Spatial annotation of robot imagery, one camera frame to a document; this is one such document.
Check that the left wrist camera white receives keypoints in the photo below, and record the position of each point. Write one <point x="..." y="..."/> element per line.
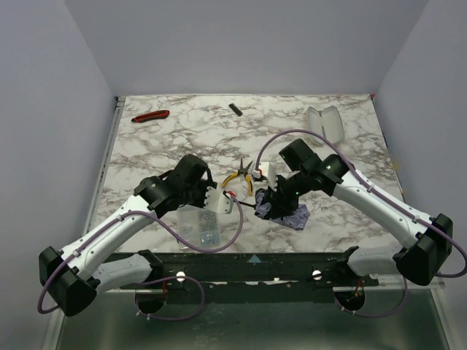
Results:
<point x="217" y="201"/>

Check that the small black bar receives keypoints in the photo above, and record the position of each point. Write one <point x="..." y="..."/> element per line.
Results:
<point x="235" y="109"/>

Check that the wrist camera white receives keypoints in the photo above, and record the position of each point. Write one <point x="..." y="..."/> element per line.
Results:
<point x="265" y="172"/>
<point x="217" y="201"/>

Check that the red black utility knife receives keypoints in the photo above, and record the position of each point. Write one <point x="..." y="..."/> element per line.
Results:
<point x="156" y="115"/>

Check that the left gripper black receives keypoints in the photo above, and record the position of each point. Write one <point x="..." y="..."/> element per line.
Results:
<point x="201" y="193"/>

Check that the aluminium rail frame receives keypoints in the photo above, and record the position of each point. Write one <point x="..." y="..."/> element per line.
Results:
<point x="56" y="317"/>

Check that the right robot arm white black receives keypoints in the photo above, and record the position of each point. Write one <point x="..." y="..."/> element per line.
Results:
<point x="422" y="242"/>

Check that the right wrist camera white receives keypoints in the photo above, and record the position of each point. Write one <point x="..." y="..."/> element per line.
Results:
<point x="265" y="172"/>

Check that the yellow black needle-nose pliers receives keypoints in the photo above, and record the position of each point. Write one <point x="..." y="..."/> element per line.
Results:
<point x="242" y="171"/>

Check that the clear plastic screw box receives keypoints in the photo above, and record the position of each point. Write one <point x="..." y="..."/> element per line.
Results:
<point x="198" y="226"/>

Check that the lilac umbrella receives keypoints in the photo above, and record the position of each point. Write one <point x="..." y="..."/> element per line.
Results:
<point x="265" y="210"/>

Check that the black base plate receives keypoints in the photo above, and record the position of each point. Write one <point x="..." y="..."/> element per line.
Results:
<point x="261" y="277"/>

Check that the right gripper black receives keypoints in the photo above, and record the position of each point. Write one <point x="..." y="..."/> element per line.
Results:
<point x="273" y="200"/>

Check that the beige umbrella case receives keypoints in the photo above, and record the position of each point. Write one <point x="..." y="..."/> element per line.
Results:
<point x="327" y="123"/>

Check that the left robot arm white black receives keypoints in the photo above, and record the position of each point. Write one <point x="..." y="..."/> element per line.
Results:
<point x="69" y="275"/>

